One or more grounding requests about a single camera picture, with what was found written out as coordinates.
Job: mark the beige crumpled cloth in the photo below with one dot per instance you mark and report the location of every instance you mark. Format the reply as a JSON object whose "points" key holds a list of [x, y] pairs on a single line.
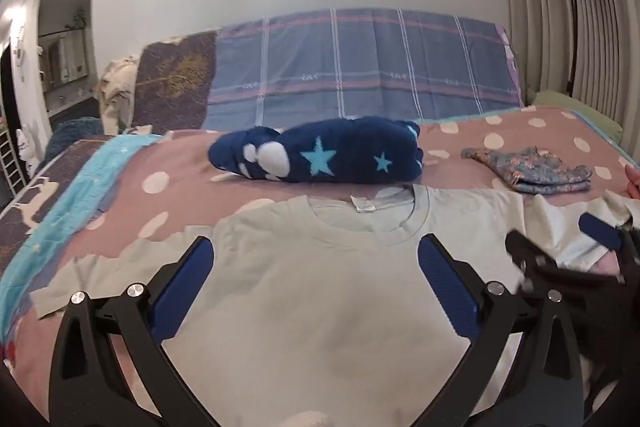
{"points": [[116, 89]]}

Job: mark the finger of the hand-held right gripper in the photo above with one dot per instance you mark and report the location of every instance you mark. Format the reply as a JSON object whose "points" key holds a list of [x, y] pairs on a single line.
{"points": [[540, 259], [600, 231]]}

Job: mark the dark deer print blanket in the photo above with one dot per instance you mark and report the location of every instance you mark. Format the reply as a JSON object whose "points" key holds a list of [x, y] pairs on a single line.
{"points": [[35, 197]]}

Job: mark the folded floral cloth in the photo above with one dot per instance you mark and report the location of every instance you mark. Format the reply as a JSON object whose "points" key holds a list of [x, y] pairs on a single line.
{"points": [[535, 169]]}

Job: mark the blue plaid sheet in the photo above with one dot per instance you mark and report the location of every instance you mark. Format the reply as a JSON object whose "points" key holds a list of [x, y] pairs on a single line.
{"points": [[350, 67]]}

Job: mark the white pleated curtain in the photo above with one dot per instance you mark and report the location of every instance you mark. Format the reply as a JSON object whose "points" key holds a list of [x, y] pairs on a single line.
{"points": [[565, 32]]}

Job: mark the arched doorway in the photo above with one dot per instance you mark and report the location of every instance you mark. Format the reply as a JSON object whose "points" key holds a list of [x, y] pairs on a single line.
{"points": [[65, 32]]}

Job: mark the white ladder rack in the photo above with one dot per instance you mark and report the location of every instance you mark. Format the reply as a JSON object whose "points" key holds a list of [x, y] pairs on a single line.
{"points": [[12, 167]]}

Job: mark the person's right hand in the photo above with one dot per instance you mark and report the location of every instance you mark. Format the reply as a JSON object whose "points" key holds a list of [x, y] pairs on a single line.
{"points": [[634, 182]]}

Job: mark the pink polka dot blanket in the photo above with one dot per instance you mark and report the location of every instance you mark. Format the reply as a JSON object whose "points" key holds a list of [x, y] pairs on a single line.
{"points": [[190, 162]]}

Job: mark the green bedding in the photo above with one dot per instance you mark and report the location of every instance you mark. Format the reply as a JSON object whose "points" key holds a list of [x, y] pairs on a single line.
{"points": [[575, 104]]}

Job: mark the navy star fleece garment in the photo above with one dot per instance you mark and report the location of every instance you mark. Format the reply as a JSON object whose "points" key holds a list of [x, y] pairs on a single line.
{"points": [[320, 147]]}

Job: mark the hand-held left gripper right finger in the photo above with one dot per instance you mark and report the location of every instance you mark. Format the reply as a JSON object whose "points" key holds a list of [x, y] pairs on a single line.
{"points": [[442, 282]]}

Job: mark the brown tree print pillow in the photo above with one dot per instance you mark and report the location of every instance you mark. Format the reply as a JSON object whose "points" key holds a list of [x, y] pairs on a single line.
{"points": [[172, 77]]}

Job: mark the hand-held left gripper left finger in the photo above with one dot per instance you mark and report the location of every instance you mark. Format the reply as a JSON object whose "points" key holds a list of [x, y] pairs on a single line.
{"points": [[186, 287]]}

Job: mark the dark teal knit blanket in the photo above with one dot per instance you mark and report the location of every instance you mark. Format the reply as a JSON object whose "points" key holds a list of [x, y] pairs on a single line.
{"points": [[75, 134]]}

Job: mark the pale green t-shirt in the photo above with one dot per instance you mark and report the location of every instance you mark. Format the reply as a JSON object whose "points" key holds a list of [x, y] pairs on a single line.
{"points": [[320, 297]]}

